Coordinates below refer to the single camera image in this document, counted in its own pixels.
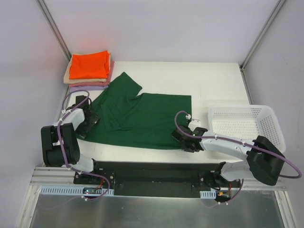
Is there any folded lavender t-shirt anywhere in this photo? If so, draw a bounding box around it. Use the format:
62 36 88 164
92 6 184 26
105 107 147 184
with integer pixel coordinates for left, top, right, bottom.
69 85 109 92

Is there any right white cable duct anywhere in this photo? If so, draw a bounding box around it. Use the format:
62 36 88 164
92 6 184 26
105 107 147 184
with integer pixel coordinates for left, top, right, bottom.
199 190 217 200

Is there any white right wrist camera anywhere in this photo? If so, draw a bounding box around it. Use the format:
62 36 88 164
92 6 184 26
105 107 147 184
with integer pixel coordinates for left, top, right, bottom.
186 114 201 131

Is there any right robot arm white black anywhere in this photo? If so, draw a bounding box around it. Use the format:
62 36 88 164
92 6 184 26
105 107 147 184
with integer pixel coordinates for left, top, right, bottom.
171 125 284 188

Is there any folded orange t-shirt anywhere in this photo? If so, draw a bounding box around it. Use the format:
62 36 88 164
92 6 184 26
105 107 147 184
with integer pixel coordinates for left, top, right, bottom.
69 51 110 80

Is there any folded beige t-shirt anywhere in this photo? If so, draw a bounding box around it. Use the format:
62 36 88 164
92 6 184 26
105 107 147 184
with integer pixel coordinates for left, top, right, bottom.
63 52 112 84

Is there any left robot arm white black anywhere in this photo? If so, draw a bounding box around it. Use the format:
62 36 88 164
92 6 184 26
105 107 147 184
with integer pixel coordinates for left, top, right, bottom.
41 95 101 185

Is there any aluminium corner post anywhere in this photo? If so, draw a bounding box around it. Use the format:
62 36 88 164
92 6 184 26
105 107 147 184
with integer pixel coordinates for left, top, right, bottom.
240 0 287 72
36 0 72 61

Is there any left aluminium corner post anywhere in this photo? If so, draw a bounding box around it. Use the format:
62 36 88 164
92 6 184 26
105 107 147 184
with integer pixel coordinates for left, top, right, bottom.
36 0 72 61

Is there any white cable duct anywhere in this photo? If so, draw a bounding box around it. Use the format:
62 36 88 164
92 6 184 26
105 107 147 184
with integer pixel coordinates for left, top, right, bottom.
40 186 114 197
199 190 217 200

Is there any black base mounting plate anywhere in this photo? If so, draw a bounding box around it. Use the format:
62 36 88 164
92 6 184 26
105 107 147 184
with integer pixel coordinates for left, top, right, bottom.
73 161 254 198

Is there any dark green t-shirt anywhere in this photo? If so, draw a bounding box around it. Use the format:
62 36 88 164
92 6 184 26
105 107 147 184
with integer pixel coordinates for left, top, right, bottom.
84 72 192 150

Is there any folded pink t-shirt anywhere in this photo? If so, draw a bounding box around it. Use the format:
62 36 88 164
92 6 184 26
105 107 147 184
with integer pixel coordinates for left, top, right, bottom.
68 61 114 87

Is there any white plastic perforated basket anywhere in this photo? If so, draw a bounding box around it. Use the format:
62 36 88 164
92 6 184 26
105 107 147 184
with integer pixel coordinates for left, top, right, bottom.
208 104 286 153

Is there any left white cable duct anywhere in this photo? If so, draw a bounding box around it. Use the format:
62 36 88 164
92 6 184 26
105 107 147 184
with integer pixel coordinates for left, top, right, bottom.
40 186 114 197

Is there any right aluminium corner post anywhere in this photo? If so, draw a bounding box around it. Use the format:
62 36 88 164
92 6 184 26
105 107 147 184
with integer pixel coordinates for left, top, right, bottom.
240 0 287 72

